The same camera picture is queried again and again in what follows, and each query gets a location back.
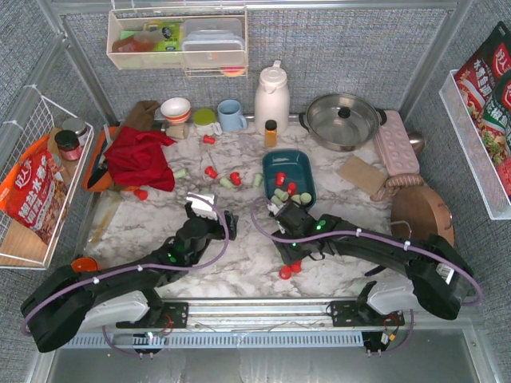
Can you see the white orange bowl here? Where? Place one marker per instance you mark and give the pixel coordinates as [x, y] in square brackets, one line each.
[176, 110]

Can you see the teal storage basket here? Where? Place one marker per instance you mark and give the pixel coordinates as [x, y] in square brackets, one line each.
[297, 167]

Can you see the green capsule by cloth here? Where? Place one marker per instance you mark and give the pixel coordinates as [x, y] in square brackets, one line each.
[180, 173]

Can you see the red cloth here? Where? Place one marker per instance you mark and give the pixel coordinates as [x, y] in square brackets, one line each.
[136, 158]

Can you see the green capsule cluster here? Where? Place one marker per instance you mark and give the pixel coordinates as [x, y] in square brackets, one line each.
[305, 199]

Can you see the cork mat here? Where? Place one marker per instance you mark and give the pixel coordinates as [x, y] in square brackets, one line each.
[362, 175]

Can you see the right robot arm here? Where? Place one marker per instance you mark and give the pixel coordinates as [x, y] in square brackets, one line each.
[440, 278]

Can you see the round wooden board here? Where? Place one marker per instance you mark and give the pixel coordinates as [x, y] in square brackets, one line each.
[418, 212]

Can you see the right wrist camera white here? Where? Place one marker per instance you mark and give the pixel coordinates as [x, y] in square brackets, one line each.
[273, 209]

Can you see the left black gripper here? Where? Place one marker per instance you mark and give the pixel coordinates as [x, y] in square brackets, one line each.
[223, 223]

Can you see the green lid white cup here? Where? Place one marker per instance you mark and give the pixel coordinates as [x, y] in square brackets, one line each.
[206, 123]

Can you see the dark lid jar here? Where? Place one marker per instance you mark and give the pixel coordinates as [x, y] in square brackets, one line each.
[68, 145]

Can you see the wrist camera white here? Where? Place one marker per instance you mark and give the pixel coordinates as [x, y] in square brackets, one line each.
[273, 209]
[202, 204]

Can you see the clear plastic containers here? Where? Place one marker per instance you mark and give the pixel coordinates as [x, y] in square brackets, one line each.
[212, 42]

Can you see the brown cloth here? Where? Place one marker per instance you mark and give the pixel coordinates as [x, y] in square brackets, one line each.
[142, 115]

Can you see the left wire basket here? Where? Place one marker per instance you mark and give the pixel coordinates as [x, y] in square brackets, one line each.
[20, 247]

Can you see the blue mug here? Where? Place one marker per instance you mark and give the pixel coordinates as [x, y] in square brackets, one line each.
[231, 117]

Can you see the red capsule back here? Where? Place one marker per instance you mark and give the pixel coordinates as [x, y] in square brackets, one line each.
[209, 139]

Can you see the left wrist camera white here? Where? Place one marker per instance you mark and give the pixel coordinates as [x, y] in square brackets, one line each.
[202, 204]

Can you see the red snack bag left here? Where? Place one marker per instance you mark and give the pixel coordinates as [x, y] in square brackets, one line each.
[31, 193]

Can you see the orange cup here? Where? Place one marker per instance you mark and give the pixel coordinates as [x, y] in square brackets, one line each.
[84, 264]

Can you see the orange tray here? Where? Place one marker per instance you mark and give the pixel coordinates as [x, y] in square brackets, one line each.
[97, 177]

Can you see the white thermos jug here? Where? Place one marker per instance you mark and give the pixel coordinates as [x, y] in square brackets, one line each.
[272, 99]

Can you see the silver lid jar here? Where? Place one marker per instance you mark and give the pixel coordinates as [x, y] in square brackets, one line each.
[77, 126]

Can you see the steel pot with lid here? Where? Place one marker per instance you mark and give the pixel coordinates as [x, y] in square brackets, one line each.
[342, 122]

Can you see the wall wire basket top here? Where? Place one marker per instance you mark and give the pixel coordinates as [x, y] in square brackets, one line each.
[130, 47]

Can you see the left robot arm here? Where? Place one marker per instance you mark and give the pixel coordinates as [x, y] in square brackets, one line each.
[69, 301]

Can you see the red capsule cluster front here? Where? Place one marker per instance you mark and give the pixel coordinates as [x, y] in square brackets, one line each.
[285, 272]

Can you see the orange spice bottle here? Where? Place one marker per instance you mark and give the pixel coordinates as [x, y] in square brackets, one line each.
[270, 133]

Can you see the pink egg tray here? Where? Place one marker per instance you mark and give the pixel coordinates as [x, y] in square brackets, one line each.
[393, 145]

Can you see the right white rack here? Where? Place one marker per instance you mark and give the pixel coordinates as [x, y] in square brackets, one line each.
[489, 185]

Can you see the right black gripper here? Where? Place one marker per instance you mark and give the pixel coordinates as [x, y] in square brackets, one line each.
[285, 247]

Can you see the red capsule cluster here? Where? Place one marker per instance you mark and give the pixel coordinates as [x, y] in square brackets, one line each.
[291, 188]
[285, 272]
[296, 267]

